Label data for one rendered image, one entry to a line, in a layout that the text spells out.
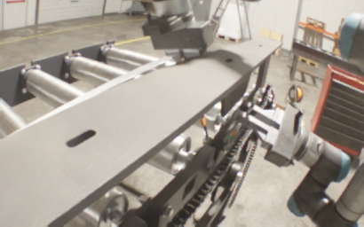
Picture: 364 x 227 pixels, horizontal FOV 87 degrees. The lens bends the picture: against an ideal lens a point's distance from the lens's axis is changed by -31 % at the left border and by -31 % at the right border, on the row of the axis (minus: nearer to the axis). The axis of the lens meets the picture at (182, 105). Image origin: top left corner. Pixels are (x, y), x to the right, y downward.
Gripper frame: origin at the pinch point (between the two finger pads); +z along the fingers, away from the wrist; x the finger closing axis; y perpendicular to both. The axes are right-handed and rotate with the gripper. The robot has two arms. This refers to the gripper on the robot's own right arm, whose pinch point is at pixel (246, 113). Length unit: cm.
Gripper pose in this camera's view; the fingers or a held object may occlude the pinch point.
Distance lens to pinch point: 55.9
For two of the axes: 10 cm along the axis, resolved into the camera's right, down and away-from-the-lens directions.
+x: -4.8, 7.1, -5.2
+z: -8.7, -4.7, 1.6
